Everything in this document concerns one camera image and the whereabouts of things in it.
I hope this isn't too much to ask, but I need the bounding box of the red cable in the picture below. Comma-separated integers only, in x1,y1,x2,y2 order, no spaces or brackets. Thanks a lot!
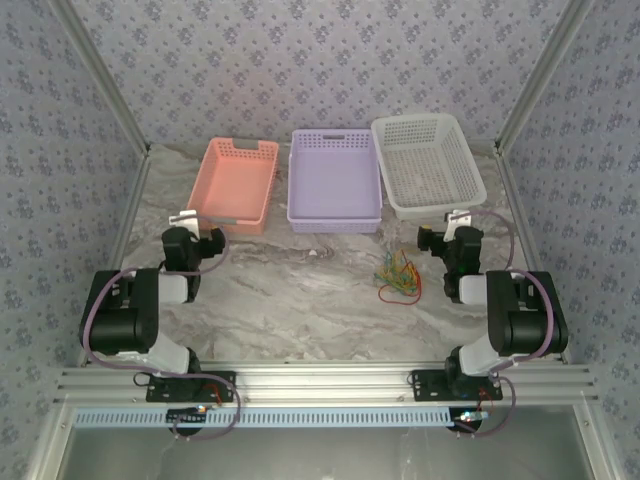
377,249,424,305

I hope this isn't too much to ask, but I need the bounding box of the pink plastic basket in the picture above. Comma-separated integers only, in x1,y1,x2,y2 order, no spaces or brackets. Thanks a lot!
185,137,280,237

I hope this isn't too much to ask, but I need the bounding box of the white plastic mesh basket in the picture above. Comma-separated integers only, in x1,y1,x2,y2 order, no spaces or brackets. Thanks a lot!
370,112,489,221

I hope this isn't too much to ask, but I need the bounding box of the purple plastic basket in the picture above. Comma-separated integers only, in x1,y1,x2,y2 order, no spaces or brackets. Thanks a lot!
286,128,384,235

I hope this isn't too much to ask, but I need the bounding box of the small black controller board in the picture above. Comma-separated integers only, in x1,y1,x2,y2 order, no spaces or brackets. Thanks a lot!
452,409,490,432
166,405,209,425

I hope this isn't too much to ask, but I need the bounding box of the grey metal panel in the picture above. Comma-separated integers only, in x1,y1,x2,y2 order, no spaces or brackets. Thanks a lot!
62,405,599,480

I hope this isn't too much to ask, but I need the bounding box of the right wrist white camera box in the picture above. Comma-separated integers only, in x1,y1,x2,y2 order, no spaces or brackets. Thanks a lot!
444,209,474,241

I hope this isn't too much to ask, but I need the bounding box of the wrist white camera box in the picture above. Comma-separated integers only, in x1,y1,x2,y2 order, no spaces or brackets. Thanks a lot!
168,209,201,236
444,209,474,241

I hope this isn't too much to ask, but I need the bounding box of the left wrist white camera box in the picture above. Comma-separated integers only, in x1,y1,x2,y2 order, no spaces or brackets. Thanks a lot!
168,209,201,236

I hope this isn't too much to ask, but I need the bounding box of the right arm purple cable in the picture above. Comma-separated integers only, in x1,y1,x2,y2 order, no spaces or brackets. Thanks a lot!
452,208,556,441

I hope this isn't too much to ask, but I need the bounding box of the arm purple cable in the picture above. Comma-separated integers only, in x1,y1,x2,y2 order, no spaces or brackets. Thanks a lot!
452,208,556,441
79,212,243,442

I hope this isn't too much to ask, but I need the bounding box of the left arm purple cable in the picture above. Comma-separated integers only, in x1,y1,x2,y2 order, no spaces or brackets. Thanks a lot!
79,212,243,442

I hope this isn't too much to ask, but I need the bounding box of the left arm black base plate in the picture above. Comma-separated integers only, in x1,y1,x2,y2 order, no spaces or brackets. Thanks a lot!
145,370,238,404

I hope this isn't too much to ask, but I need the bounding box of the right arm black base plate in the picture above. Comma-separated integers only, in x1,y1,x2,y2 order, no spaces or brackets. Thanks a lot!
410,368,504,402

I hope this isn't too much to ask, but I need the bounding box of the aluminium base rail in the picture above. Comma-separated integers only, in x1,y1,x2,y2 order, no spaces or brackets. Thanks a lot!
53,363,600,405

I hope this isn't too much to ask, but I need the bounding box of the light blue slotted cable duct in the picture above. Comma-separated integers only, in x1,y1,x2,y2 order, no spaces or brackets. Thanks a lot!
72,405,459,430

